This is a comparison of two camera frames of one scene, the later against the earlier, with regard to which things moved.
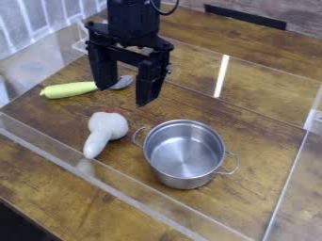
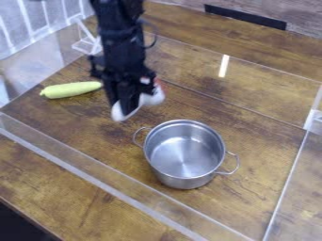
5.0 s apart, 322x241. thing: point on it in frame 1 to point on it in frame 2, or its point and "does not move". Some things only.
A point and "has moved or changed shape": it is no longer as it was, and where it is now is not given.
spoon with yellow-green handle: [80, 88] does not move
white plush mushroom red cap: [108, 126] has moved or changed shape
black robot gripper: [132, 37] to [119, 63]
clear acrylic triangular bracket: [82, 44] does not move
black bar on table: [274, 24] does not move
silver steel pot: [186, 151] does not move
